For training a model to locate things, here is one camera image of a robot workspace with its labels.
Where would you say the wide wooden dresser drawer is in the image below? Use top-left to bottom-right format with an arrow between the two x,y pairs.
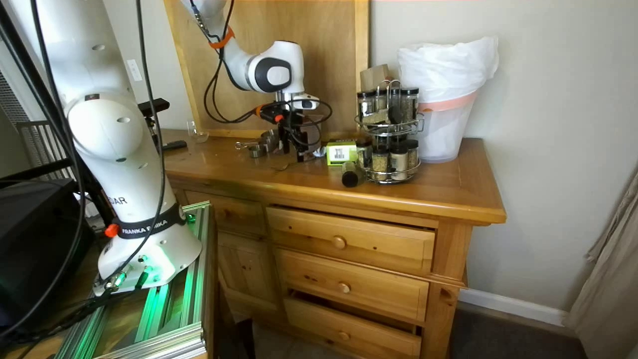
275,248 -> 432,325
283,295 -> 424,359
265,206 -> 436,275

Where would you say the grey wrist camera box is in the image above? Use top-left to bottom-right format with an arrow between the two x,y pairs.
281,92 -> 323,112

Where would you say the black equipment box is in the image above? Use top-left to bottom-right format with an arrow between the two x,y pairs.
0,178 -> 95,335

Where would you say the wooden dresser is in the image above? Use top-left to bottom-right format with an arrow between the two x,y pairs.
157,128 -> 508,359

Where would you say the grey wire rack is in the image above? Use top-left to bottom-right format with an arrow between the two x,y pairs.
16,118 -> 71,182

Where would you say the wooden dresser cabinet door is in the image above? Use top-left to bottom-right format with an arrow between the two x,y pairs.
215,228 -> 281,315

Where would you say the black camera on stand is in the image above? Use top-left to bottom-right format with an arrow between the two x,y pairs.
137,98 -> 189,154

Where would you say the metal spice rack with jars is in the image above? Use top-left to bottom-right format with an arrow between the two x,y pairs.
355,82 -> 426,188

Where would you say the aluminium profile base frame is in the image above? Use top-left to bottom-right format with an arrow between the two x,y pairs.
55,202 -> 215,359

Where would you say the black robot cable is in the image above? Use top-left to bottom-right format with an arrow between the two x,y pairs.
131,0 -> 171,267

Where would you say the toppled black-lid spice jar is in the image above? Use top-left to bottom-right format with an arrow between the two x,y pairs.
339,166 -> 366,190

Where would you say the small clear glass cup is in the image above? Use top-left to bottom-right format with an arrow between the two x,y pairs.
187,118 -> 209,142

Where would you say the bin with white bag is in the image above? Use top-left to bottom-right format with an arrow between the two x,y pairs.
396,36 -> 502,166

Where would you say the beige curtain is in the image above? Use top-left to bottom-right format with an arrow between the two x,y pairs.
564,166 -> 638,359

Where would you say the large steel measuring cup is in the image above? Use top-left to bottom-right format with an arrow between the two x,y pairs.
259,130 -> 281,156

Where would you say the large wooden backboard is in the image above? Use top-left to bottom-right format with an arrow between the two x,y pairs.
163,0 -> 372,142

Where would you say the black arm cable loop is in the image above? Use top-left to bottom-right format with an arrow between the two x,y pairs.
199,16 -> 267,128

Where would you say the green cardboard box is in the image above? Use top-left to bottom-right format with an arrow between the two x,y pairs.
325,140 -> 361,168

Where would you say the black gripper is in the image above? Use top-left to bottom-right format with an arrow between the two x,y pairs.
269,104 -> 323,164

